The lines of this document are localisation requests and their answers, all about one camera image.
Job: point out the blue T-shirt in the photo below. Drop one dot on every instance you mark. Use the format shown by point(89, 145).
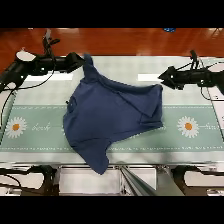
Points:
point(110, 110)

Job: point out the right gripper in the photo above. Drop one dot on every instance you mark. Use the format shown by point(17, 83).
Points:
point(173, 79)

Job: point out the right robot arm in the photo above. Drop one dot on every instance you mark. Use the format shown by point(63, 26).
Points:
point(208, 77)

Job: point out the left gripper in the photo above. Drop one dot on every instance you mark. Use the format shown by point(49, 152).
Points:
point(74, 62)

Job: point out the silver frame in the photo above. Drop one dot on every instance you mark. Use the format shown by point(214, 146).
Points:
point(140, 185)

